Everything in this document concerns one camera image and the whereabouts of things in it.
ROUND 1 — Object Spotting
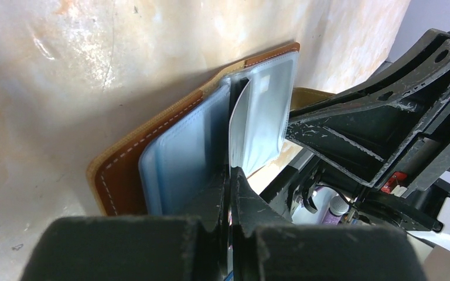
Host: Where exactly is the black credit card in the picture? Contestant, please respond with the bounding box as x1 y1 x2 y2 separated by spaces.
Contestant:
243 60 295 174
227 76 263 249

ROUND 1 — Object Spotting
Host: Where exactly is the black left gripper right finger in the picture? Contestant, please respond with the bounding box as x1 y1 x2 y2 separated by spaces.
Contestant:
230 167 426 280

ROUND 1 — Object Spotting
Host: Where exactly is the brown leather card holder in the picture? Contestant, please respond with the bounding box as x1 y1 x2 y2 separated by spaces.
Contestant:
87 42 329 216

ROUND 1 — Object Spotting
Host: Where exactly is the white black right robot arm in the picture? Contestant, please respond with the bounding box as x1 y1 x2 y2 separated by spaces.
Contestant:
287 29 450 251

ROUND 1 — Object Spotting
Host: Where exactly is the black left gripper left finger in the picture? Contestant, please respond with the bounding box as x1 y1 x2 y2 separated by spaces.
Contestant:
21 166 229 280

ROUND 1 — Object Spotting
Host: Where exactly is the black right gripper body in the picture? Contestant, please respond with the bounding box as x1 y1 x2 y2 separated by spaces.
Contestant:
380 132 450 198

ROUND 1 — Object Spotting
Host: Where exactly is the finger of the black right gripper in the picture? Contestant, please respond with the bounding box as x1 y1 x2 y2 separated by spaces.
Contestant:
287 29 450 188

